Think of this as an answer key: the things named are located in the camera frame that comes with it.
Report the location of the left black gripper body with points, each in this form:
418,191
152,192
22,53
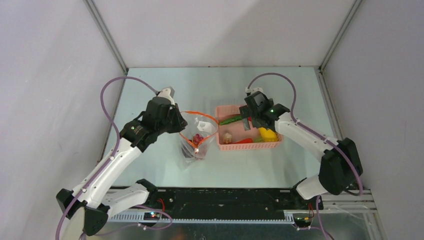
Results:
173,123

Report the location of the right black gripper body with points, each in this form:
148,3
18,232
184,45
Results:
249,116

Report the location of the pink plastic basket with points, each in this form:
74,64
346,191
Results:
231,134

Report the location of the yellow mango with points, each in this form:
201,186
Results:
268,135

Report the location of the clear zip bag orange zipper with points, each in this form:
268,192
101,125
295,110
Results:
198,123

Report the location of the red grape bunch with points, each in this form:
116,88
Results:
197,139

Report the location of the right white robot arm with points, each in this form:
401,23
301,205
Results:
339,160

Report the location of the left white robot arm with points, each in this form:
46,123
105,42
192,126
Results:
83,211

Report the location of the orange carrot green top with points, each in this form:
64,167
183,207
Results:
249,141

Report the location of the white garlic bulb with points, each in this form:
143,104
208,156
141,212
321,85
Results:
227,138

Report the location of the left green circuit board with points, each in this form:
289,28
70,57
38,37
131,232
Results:
152,216

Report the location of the green circuit board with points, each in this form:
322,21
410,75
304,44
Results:
152,216
303,222

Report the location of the right green circuit board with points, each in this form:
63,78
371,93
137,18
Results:
303,222

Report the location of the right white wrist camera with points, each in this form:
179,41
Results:
254,89

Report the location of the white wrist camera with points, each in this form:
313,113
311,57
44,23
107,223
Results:
167,93
254,89

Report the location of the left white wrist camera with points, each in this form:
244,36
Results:
167,93

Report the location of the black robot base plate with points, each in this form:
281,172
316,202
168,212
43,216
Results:
269,203

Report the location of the grey slotted cable duct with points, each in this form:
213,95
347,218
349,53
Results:
136,216

